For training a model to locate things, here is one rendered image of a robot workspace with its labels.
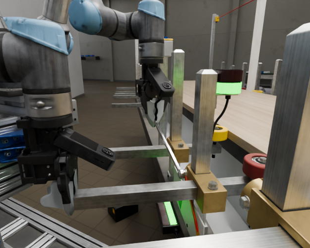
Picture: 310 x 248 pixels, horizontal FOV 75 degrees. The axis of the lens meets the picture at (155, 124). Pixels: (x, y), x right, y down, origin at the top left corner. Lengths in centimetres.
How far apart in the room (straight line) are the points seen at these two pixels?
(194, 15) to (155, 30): 1283
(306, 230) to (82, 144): 33
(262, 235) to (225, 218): 55
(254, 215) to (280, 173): 7
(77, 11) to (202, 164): 46
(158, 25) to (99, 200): 47
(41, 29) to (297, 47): 32
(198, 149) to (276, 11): 1243
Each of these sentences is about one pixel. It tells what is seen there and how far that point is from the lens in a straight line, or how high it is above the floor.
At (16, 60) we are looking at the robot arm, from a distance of 37.
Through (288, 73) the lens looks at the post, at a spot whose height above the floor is 110.
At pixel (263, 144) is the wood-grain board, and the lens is 64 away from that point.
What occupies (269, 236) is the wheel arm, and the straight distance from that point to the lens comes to 24.
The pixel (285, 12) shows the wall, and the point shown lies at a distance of 1279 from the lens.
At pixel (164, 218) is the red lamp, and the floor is 70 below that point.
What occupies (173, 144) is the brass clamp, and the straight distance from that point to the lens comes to 69.
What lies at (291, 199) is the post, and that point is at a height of 98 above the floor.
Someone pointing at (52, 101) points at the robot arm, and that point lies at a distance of 37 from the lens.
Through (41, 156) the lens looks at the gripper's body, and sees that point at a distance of 40.
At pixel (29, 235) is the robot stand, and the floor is 21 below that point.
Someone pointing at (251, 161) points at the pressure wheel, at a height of 91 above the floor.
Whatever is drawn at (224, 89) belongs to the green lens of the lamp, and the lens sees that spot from 45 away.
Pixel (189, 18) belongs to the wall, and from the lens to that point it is 1351.
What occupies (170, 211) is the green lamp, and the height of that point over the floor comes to 70.
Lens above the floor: 111
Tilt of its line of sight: 16 degrees down
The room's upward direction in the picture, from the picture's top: straight up
